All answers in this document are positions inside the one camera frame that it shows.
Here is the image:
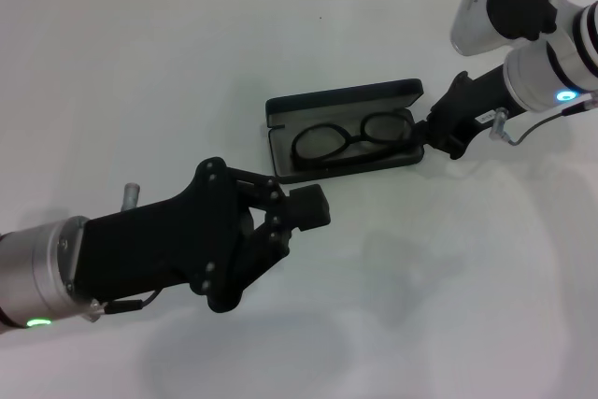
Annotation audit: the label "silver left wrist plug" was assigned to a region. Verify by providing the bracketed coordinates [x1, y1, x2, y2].
[121, 182, 142, 209]

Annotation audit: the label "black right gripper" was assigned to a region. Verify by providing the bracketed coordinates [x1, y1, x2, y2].
[409, 64, 516, 161]

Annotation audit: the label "wrist connector cable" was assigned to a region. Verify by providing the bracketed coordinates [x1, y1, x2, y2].
[506, 95, 598, 148]
[87, 289, 164, 324]

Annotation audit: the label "right wrist connector cable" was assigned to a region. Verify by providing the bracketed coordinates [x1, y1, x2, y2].
[506, 95, 598, 148]

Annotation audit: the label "left wrist connector cable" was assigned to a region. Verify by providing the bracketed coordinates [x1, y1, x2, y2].
[87, 289, 164, 324]

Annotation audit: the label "black glasses case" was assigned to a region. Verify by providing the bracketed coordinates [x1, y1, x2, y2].
[264, 77, 426, 185]

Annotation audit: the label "silver wrist plug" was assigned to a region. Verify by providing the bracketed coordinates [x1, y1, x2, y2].
[121, 182, 142, 209]
[489, 107, 509, 142]

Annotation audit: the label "black glasses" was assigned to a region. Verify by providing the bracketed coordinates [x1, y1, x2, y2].
[290, 111, 418, 170]

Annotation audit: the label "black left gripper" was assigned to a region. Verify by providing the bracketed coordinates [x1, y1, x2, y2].
[73, 155, 294, 315]

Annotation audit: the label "silver right wrist plug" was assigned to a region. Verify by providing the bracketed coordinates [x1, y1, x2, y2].
[489, 107, 509, 142]

